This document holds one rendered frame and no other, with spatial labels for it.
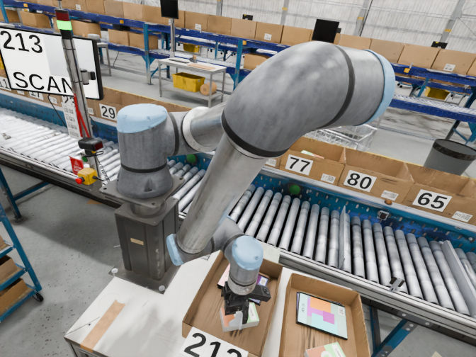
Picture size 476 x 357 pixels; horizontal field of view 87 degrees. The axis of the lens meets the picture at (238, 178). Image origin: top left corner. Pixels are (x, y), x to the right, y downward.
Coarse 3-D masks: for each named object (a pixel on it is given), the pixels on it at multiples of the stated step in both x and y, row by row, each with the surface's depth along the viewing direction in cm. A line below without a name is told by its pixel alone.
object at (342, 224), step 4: (344, 208) 157; (344, 212) 153; (340, 216) 162; (344, 216) 150; (340, 220) 158; (344, 220) 147; (340, 224) 155; (344, 224) 144; (340, 228) 151; (344, 228) 141; (340, 232) 147; (344, 232) 138; (340, 236) 145; (344, 236) 135; (340, 240) 141; (344, 240) 133; (340, 244) 138; (344, 244) 130; (340, 248) 136; (344, 248) 128; (340, 252) 133; (344, 252) 125; (340, 256) 130; (344, 256) 123; (340, 260) 128; (340, 264) 126
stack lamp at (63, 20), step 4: (56, 12) 106; (56, 16) 107; (60, 16) 107; (64, 16) 108; (68, 16) 109; (60, 20) 108; (64, 20) 108; (68, 20) 109; (60, 24) 108; (64, 24) 109; (68, 24) 110; (60, 28) 109; (64, 28) 110; (68, 28) 110
